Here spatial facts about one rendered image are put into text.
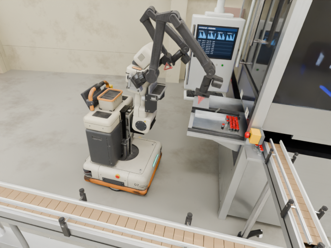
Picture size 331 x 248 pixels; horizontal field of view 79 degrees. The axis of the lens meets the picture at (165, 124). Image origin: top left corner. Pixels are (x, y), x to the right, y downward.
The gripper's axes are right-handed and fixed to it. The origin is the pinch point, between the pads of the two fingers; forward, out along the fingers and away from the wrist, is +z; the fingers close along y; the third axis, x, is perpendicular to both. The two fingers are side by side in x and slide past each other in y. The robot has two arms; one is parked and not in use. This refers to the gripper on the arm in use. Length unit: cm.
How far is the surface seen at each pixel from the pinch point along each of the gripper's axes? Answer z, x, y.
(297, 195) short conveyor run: 6, -54, 55
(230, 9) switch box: -50, 338, 25
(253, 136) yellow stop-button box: 0.1, -21.6, 36.5
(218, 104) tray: 16, 44, 22
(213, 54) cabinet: -15, 89, 5
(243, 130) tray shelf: 13.5, 5.7, 39.2
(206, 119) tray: 17.8, 11.9, 11.8
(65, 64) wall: 136, 276, -289
